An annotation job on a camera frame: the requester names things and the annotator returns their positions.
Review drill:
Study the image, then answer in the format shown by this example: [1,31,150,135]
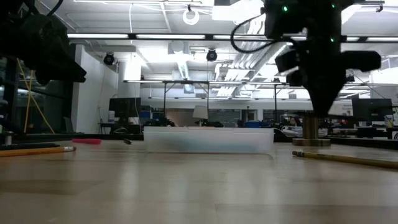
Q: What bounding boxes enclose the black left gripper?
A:
[18,18,87,85]

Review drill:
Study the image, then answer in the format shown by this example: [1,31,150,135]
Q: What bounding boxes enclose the yellow extension cable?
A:
[17,58,56,135]

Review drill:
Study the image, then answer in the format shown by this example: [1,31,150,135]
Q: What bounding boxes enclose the black computer monitor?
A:
[351,98,394,122]
[108,97,142,118]

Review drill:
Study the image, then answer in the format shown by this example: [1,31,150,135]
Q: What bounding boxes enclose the white hanging ring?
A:
[182,8,200,26]

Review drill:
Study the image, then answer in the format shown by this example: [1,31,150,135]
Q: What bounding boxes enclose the orange pencil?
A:
[0,146,76,158]

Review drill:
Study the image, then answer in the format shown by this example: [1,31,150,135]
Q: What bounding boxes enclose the clear box with orange lid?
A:
[142,126,275,154]

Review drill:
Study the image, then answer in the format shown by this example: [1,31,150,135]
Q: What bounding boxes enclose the person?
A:
[287,115,302,128]

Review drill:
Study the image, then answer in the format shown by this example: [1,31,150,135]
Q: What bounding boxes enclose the long ceiling light strip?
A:
[67,33,398,43]

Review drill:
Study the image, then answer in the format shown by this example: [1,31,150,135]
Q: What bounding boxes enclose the pink highlighter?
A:
[72,138,102,146]

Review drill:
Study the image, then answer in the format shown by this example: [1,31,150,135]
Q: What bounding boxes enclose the yellow pencil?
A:
[292,150,398,170]

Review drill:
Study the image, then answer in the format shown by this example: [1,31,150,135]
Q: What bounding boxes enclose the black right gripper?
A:
[275,39,382,116]

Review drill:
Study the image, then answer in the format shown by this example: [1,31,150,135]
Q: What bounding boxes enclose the black aluminium table frame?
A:
[0,132,398,151]

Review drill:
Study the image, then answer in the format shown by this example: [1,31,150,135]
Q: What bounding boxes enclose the white lamp shade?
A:
[192,105,209,120]

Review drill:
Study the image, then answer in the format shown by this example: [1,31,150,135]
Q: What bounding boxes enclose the silver ceiling ducts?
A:
[231,18,289,71]

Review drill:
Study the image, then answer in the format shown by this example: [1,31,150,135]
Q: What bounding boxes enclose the black metal workstation frame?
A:
[123,80,211,125]
[273,82,315,119]

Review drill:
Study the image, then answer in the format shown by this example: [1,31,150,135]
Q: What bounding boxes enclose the blue storage bin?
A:
[244,121,269,129]

